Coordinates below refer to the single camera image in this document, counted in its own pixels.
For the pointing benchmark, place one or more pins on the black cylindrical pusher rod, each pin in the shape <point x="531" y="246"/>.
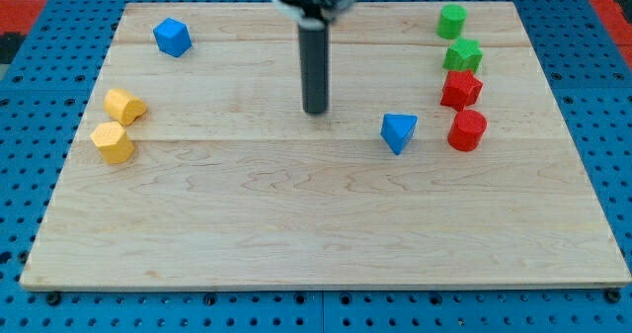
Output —
<point x="314" y="69"/>

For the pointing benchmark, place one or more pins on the blue triangle block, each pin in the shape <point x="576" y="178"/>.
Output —
<point x="397" y="130"/>

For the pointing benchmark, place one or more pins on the blue cube block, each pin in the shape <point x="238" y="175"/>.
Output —
<point x="172" y="37"/>

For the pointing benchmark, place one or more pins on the green cylinder block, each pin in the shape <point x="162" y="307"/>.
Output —
<point x="451" y="21"/>

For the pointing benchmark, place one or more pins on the green star block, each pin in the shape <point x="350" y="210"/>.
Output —
<point x="464" y="54"/>

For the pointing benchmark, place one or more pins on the red star block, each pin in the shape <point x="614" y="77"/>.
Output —
<point x="460" y="89"/>

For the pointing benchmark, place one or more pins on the red cylinder block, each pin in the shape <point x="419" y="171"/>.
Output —
<point x="467" y="130"/>

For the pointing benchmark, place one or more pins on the wooden board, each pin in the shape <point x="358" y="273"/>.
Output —
<point x="232" y="187"/>

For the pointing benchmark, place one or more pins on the yellow half-round block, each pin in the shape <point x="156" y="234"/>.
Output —
<point x="123" y="106"/>

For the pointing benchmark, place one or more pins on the yellow hexagon block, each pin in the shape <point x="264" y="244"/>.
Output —
<point x="112" y="142"/>

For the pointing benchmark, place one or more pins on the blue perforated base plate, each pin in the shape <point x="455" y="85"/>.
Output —
<point x="43" y="96"/>

